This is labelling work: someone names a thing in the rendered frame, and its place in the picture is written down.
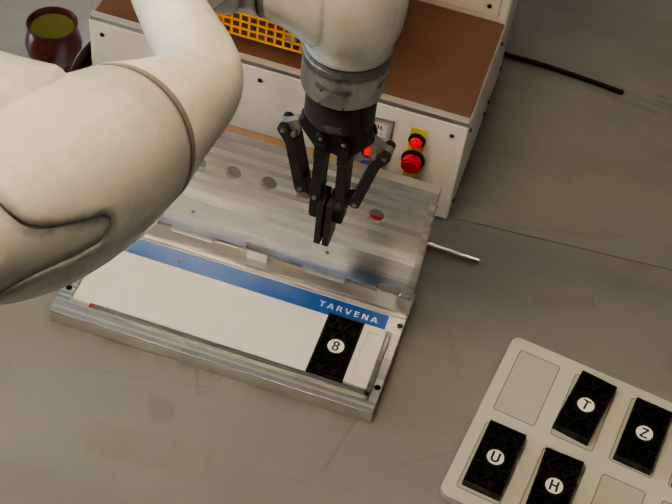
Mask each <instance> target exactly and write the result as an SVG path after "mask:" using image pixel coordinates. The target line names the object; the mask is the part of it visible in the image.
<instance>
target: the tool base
mask: <svg viewBox="0 0 672 504"><path fill-rule="evenodd" d="M141 238H143V239H147V240H150V241H153V242H156V243H159V244H163V245H166V246H169V247H172V248H175V249H179V250H182V251H185V252H188V253H191V254H195V255H198V256H201V257H204V258H208V259H211V260H214V261H217V262H220V263H224V264H227V265H230V266H233V267H236V268H240V269H243V270H246V271H249V272H252V273H256V274H259V275H262V276H265V277H268V278H272V279H275V280H278V281H281V282H284V283H288V284H291V285H294V286H297V287H301V288H304V289H307V290H310V291H313V292H317V293H320V294H323V295H326V296H329V297H333V298H336V299H339V300H342V301H345V302H349V303H352V304H355V305H358V306H361V307H365V308H368V309H371V310H374V311H377V312H381V313H384V314H387V315H389V317H390V320H389V323H388V325H387V328H386V330H387V332H391V333H392V335H391V339H390V342H389V345H388V347H387V350H386V353H385V356H384V358H383V361H382V364H381V366H380V369H379V372H378V375H377V377H376V380H375V383H374V386H375V385H380V386H381V389H380V390H376V389H375V388H374V386H373V388H372V391H371V394H370V396H369V399H368V400H365V399H362V398H359V397H355V396H352V395H349V394H346V393H343V392H340V391H337V390H334V389H330V388H327V387H324V386H321V385H318V384H315V383H312V382H309V381H306V380H302V379H299V378H296V377H293V376H290V375H287V374H284V373H281V372H278V371H274V370H271V369H268V368H265V367H262V366H259V365H256V364H253V363H249V362H246V361H243V360H240V359H237V358H234V357H231V356H228V355H225V354H221V353H218V352H215V351H212V350H209V349H206V348H203V347H200V346H197V345H193V344H190V343H187V342H184V341H181V340H178V339H175V338H172V337H168V336H165V335H162V334H159V333H156V332H153V331H150V330H147V329H144V328H140V327H137V326H134V325H131V324H128V323H125V322H122V321H119V320H115V319H112V318H109V317H106V316H103V315H100V314H97V313H94V312H91V311H89V309H88V306H89V305H90V304H87V303H84V302H81V301H78V300H75V299H74V298H73V296H74V294H75V292H76V290H77V289H78V287H79V285H80V284H81V282H82V280H83V279H84V278H82V279H80V280H78V281H76V282H74V283H72V284H70V285H71V286H72V289H71V290H67V289H66V287H64V288H61V290H60V292H59V293H58V295H57V297H56V298H55V300H54V301H53V303H52V305H51V306H50V308H49V314H50V320H53V321H56V322H59V323H62V324H65V325H68V326H71V327H74V328H77V329H81V330H84V331H87V332H90V333H93V334H96V335H99V336H102V337H105V338H108V339H111V340H115V341H118V342H121V343H124V344H127V345H130V346H133V347H136V348H139V349H142V350H145V351H149V352H152V353H155V354H158V355H161V356H164V357H167V358H170V359H173V360H176V361H180V362H183V363H186V364H189V365H192V366H195V367H198V368H201V369H204V370H207V371H210V372H214V373H217V374H220V375H223V376H226V377H229V378H232V379H235V380H238V381H241V382H244V383H248V384H251V385H254V386H257V387H260V388H263V389H266V390H269V391H272V392H275V393H278V394H282V395H285V396H288V397H291V398H294V399H297V400H300V401H303V402H306V403H309V404H313V405H316V406H319V407H322V408H325V409H328V410H331V411H334V412H337V413H340V414H343V415H347V416H350V417H353V418H356V419H359V420H362V421H365V422H368V423H371V420H372V417H373V414H374V412H375V409H376V406H377V403H378V400H379V398H380V395H381V392H382V389H383V387H384V384H385V381H386V378H387V375H388V373H389V370H390V367H391V364H392V362H393V359H394V356H395V353H396V350H397V348H398V345H399V342H400V339H401V337H402V334H403V331H404V328H405V325H406V323H407V320H408V317H409V314H410V312H411V309H412V306H413V303H414V299H415V294H414V296H413V298H408V297H405V296H402V295H400V291H401V289H398V288H395V287H391V286H388V285H385V284H382V283H377V285H376V287H373V286H369V285H366V284H363V283H360V282H356V281H353V280H350V279H347V278H345V283H344V284H342V283H339V282H336V281H332V280H329V279H326V278H323V277H319V276H316V275H313V274H310V273H306V272H303V271H302V266H303V265H301V264H298V263H295V262H292V261H288V260H285V259H282V258H279V257H275V256H272V255H269V250H270V249H268V248H265V247H261V246H258V245H255V244H252V243H247V245H246V247H243V246H240V245H237V244H233V243H230V242H227V241H224V240H220V239H217V238H214V237H213V243H209V242H206V241H203V240H200V239H196V238H193V237H190V236H187V235H183V234H180V233H177V232H174V231H171V224H168V223H165V222H162V221H159V220H158V221H157V223H156V224H155V225H154V226H153V227H152V228H151V229H150V230H149V231H148V232H147V233H146V234H145V235H144V236H142V237H141ZM399 323H400V324H402V325H403V328H401V329H399V328H398V327H397V324H399Z"/></svg>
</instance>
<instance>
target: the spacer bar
mask: <svg viewBox="0 0 672 504"><path fill-rule="evenodd" d="M386 334H387V330H384V329H381V328H377V327H374V326H371V325H368V324H365V325H364V327H363V330H362V332H361V335H360V338H359V340H358V343H357V345H356V348H355V351H354V353H353V356H352V358H351V361H350V363H349V366H348V369H347V371H346V374H345V376H344V379H343V382H342V383H343V384H346V385H350V386H353V387H356V388H359V389H362V390H366V388H367V385H368V382H369V380H370V377H371V374H372V371H373V369H374V366H375V363H376V361H377V358H378V355H379V353H380V350H381V347H382V344H383V342H384V339H385V336H386Z"/></svg>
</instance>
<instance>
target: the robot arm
mask: <svg viewBox="0 0 672 504"><path fill-rule="evenodd" d="M131 3H132V5H133V8H134V10H135V13H136V15H137V17H138V20H139V22H140V25H141V27H142V30H143V32H144V34H145V37H146V39H147V42H148V44H149V46H150V49H151V51H152V54H153V57H147V58H141V59H134V60H123V61H112V62H104V63H100V64H96V65H93V66H90V67H87V68H84V69H80V70H77V71H73V72H69V73H65V72H64V70H63V69H62V68H60V67H59V66H57V65H55V64H51V63H46V62H42V61H37V60H33V59H29V58H25V57H21V56H18V55H14V54H10V53H7V52H3V51H0V305H5V304H12V303H17V302H21V301H25V300H29V299H33V298H37V297H40V296H43V295H46V294H48V293H51V292H54V291H56V290H59V289H61V288H64V287H66V286H68V285H70V284H72V283H74V282H76V281H78V280H80V279H82V278H84V277H85V276H87V275H89V274H90V273H92V272H94V271H95V270H97V269H99V268H100V267H102V266H103V265H105V264H106V263H108V262H109V261H111V260H112V259H114V258H115V257H116V256H118V255H119V254H120V253H122V252H123V251H124V250H126V249H127V248H128V247H130V246H131V245H132V244H134V243H135V242H136V241H137V240H139V239H140V238H141V237H142V236H144V235H145V234H146V233H147V232H148V231H149V230H150V229H151V228H152V227H153V226H154V225H155V224H156V223H157V221H158V220H159V219H160V218H161V216H162V215H163V214H164V212H165V211H166V210H167V209H168V208H169V206H170V205H171V204H172V203H173V202H174V201H175V200H176V199H177V198H178V197H179V196H180V195H181V194H182V193H183V191H184V190H185V189H186V187H187V186H188V184H189V183H190V181H191V179H192V178H193V176H194V174H195V173H196V171H197V169H198V167H199V166H200V164H201V162H202V161H203V159H204V158H205V157H206V155H207V154H208V152H209V151H210V149H211V148H212V147H213V145H214V144H215V142H216V141H217V140H218V138H219V137H220V136H221V135H222V133H223V132H224V130H225V129H226V128H227V126H228V124H229V123H230V121H231V120H232V118H233V116H234V114H235V112H236V110H237V108H238V105H239V102H240V99H241V96H242V90H243V68H242V63H241V59H240V56H239V53H238V50H237V48H236V46H235V44H234V41H233V40H232V38H231V36H230V34H229V33H228V31H227V30H226V28H225V27H224V25H223V24H222V22H221V21H220V19H219V18H218V16H217V15H216V14H223V15H232V14H234V13H235V12H238V13H244V14H249V15H253V16H256V17H260V18H263V19H266V20H268V21H270V22H272V23H274V24H276V25H278V26H280V27H282V28H283V29H285V30H287V31H288V32H290V33H291V34H292V35H294V36H295V37H296V38H298V39H299V40H300V41H301V42H302V61H301V72H300V80H301V84H302V87H303V89H304V91H305V92H306V93H305V103H304V108H303V109H302V112H301V114H299V115H294V114H293V113H292V112H288V111H287V112H285V113H284V115H283V117H282V119H281V121H280V123H279V125H278V127H277V130H278V132H279V134H280V135H281V137H282V138H283V140H284V142H285V145H286V150H287V155H288V160H289V164H290V169H291V174H292V179H293V184H294V189H295V190H296V191H297V192H299V193H302V192H305V193H307V194H308V195H309V197H310V201H309V211H308V213H309V215H310V216H313V217H316V223H315V231H314V240H313V243H316V244H320V241H321V239H322V245H323V246H326V247H328V245H329V242H330V240H331V238H332V235H333V233H334V231H335V226H336V223H337V224H341V223H342V221H343V219H344V217H345V214H346V208H347V205H350V206H351V207H352V208H354V209H357V208H359V207H360V205H361V203H362V201H363V199H364V197H365V195H366V193H367V191H368V190H369V188H370V186H371V184H372V182H373V180H374V178H375V176H376V174H377V173H378V171H379V169H380V168H382V167H383V166H385V165H386V164H388V163H389V162H390V160H391V157H392V155H393V152H394V150H395V147H396V144H395V142H393V141H391V140H388V141H386V142H384V141H383V140H382V139H381V138H380V137H378V136H377V133H378V130H377V127H376V125H375V114H376V108H377V101H379V100H380V97H381V95H382V92H383V90H384V88H385V85H386V84H387V77H388V74H389V70H390V64H391V61H392V57H393V47H394V44H395V42H396V40H397V39H398V37H399V35H400V34H401V31H402V28H403V25H404V22H405V18H406V14H407V9H408V4H409V0H131ZM302 129H303V130H304V132H305V133H306V135H307V136H308V138H309V139H310V141H311V142H312V144H313V145H314V154H313V159H314V162H313V169H312V177H311V173H310V168H309V162H308V157H307V152H306V147H305V141H304V136H303V131H302ZM369 146H371V151H370V155H371V159H370V161H369V163H368V165H367V167H366V169H365V171H364V173H363V175H362V177H361V179H360V181H359V182H358V184H357V186H356V188H355V189H350V185H351V177H352V168H353V160H354V156H355V155H356V154H358V153H359V152H361V151H363V150H364V149H366V148H367V147H369ZM330 153H331V154H334V155H336V156H337V163H336V165H337V173H336V183H335V188H334V189H333V191H332V187H331V186H327V185H326V182H327V180H326V178H327V171H328V164H329V157H330ZM325 185H326V186H325ZM324 187H325V188H324ZM331 191H332V194H331Z"/></svg>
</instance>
